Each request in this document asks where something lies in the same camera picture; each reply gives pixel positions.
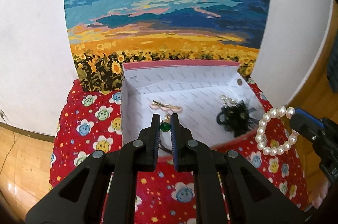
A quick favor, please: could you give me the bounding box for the white pearl bracelet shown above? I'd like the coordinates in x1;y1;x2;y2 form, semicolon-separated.
254;105;300;157

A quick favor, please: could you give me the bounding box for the dark blue knitted garment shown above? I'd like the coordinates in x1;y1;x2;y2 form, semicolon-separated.
327;33;338;93

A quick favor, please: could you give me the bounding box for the black feather hair accessory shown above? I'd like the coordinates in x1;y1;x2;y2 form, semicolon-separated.
216;94;258;138

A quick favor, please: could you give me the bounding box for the red smiley flower cloth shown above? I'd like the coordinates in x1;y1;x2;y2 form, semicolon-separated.
49;80;308;223

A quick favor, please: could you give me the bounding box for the pink cardboard box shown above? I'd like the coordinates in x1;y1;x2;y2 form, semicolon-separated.
121;60;264;157

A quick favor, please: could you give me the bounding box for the sunflower field painting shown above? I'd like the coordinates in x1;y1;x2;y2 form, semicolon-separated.
64;0;270;91

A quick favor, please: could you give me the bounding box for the black cable on floor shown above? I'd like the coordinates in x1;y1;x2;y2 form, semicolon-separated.
0;108;17;177

